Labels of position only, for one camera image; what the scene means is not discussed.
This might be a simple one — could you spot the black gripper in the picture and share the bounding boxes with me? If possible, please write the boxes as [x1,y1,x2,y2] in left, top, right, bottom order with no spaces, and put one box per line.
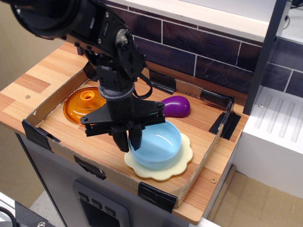
[80,95,165,152]

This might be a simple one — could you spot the light blue plastic bowl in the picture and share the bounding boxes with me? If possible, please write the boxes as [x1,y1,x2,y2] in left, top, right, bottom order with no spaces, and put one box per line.
[129,121,182,170]

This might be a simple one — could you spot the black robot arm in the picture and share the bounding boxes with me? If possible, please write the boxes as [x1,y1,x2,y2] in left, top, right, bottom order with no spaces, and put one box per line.
[8,0,165,152]

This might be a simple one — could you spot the cream scalloped plate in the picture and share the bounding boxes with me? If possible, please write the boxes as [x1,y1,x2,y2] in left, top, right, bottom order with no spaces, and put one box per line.
[124,133,193,181]

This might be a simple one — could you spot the purple toy eggplant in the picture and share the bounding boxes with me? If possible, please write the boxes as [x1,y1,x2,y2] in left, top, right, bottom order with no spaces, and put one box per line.
[162,96,191,118]

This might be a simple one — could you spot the orange plastic lid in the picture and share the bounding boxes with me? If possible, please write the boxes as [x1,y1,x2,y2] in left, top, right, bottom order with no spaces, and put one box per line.
[63,87,106,126]

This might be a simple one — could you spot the cardboard tray border with tape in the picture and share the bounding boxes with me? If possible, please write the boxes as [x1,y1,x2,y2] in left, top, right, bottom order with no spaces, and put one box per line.
[22,70,243,219]

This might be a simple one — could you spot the grey toy oven front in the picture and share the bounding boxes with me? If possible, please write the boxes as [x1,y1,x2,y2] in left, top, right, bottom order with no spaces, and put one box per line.
[72,180,130,227]

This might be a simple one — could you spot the white toy sink drainer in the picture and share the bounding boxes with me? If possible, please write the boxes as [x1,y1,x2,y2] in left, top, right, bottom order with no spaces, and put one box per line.
[234,87,303,198]

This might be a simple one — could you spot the black cable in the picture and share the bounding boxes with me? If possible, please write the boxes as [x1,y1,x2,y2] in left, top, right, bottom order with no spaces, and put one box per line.
[0,206,18,227]

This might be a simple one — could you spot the black vertical post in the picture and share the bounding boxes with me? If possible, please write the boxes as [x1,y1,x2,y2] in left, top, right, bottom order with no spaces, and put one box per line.
[243,0,292,115]

